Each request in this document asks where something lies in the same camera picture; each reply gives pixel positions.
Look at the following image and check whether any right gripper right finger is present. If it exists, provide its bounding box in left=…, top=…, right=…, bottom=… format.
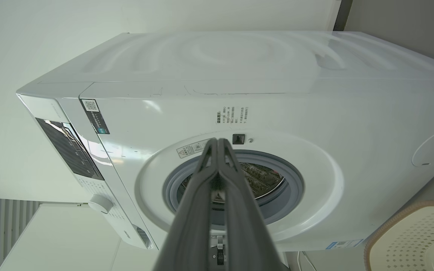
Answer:
left=217, top=138, right=290, bottom=271

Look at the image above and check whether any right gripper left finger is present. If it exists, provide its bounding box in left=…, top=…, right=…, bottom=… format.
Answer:
left=153, top=138, right=220, bottom=271

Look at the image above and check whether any stainless steel washing machine drum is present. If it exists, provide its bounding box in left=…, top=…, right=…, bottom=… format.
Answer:
left=181, top=162, right=286, bottom=207

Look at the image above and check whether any white plastic control dial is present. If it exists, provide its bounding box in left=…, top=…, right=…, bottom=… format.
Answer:
left=88, top=194, right=114, bottom=215

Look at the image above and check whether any cream perforated laundry basket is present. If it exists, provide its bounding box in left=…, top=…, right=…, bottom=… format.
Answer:
left=364, top=200, right=434, bottom=271

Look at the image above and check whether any grey rubber door seal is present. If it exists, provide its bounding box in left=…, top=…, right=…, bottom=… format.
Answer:
left=163, top=150, right=305, bottom=227

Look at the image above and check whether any grey warning sticker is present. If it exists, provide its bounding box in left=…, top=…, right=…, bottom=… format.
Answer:
left=176, top=139, right=212, bottom=159

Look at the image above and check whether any blue energy label sticker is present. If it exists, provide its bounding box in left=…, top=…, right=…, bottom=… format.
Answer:
left=325, top=239, right=365, bottom=250

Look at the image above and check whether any white cabinet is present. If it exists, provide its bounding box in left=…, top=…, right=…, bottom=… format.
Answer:
left=0, top=203, right=161, bottom=271

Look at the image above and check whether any dark QR code sticker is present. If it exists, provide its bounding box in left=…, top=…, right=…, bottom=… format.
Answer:
left=81, top=99, right=110, bottom=135

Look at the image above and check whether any white front-load washing machine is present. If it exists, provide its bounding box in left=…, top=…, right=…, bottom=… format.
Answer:
left=15, top=31, right=434, bottom=253

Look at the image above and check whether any white power cable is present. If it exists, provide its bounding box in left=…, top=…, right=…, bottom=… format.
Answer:
left=296, top=251, right=316, bottom=271

